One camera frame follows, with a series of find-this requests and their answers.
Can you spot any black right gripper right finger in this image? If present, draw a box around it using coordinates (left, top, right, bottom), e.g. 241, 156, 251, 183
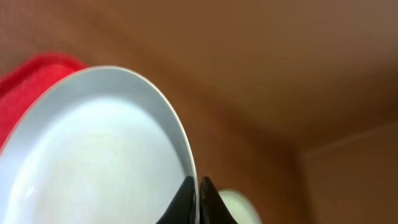
200, 176, 237, 224

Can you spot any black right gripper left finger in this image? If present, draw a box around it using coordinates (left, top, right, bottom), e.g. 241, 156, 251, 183
157, 176, 196, 224

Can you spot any red plastic serving tray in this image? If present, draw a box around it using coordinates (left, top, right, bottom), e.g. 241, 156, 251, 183
1, 53, 88, 149

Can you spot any light blue plate red stain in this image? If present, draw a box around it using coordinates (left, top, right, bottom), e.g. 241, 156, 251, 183
1, 66, 197, 223

